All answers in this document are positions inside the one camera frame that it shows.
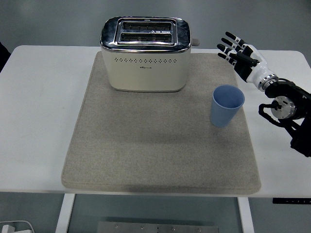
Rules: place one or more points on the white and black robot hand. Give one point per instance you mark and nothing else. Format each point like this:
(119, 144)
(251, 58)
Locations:
(257, 68)

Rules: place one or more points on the blue plastic cup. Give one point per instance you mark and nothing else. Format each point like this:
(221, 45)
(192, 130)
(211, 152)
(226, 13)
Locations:
(222, 114)

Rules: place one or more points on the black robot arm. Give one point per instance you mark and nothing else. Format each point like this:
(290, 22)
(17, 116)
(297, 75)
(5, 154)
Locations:
(291, 97)

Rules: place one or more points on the cream and chrome toaster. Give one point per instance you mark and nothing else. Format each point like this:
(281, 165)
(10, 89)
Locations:
(145, 72)

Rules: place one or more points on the beige fabric mat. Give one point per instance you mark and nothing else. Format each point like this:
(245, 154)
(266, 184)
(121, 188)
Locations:
(145, 145)

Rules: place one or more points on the black table control panel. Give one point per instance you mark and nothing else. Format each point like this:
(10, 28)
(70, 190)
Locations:
(291, 201)

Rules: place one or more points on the white table leg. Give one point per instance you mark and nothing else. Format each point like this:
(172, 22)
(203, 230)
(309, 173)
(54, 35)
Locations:
(65, 213)
(246, 216)

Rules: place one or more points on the white plastic device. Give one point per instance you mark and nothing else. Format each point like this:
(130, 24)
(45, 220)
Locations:
(9, 229)

